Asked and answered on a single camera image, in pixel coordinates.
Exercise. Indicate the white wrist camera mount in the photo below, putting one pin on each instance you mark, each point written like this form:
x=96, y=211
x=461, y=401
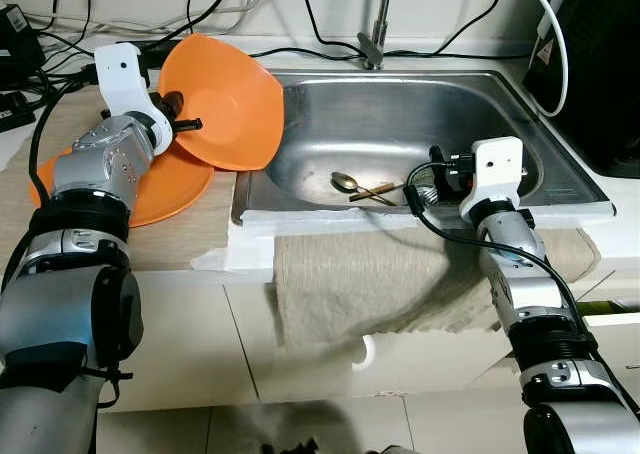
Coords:
x=125, y=84
x=495, y=174

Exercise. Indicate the banded wooden chopstick pair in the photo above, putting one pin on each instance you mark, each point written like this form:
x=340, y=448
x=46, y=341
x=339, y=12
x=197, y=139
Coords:
x=375, y=191

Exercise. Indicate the orange plastic bowl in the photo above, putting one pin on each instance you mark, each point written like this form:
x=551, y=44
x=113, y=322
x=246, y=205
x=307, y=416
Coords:
x=230, y=104

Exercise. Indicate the steel sink drain strainer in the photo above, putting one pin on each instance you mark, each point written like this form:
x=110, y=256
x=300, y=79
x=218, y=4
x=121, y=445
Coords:
x=424, y=186

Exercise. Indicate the gold metal spoon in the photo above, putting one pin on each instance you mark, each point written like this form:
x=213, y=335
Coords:
x=345, y=182

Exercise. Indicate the open white cabinet drawer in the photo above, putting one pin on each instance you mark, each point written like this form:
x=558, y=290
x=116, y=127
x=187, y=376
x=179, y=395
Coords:
x=612, y=312

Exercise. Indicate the beige hanging towel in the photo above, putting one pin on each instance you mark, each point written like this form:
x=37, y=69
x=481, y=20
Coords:
x=350, y=284

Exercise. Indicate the black battery charger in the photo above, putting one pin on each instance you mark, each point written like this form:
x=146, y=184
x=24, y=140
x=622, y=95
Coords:
x=18, y=34

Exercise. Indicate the beige woven placemat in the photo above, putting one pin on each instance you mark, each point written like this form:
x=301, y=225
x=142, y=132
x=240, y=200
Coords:
x=190, y=239

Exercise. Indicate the stainless steel sink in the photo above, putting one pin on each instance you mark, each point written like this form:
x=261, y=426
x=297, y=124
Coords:
x=380, y=114

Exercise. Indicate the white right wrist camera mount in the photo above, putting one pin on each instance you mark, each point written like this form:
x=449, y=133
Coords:
x=495, y=174

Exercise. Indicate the orange plastic plate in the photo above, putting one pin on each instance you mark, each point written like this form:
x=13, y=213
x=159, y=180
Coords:
x=170, y=189

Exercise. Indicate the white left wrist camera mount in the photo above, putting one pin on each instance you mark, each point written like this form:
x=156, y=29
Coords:
x=125, y=84

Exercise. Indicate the black appliance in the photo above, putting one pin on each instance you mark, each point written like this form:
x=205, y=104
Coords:
x=600, y=64

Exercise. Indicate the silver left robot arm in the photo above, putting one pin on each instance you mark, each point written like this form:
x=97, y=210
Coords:
x=90, y=174

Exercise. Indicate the white base cabinet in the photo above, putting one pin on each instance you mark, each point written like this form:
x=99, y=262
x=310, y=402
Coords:
x=200, y=344

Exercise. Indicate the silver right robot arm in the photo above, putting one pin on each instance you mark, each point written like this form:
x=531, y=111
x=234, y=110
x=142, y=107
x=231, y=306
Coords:
x=520, y=274

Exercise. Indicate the black power strip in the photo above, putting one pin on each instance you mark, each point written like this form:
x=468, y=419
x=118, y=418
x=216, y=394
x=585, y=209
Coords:
x=15, y=109

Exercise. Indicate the steel sink faucet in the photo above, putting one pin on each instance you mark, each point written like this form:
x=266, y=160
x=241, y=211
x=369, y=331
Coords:
x=374, y=49

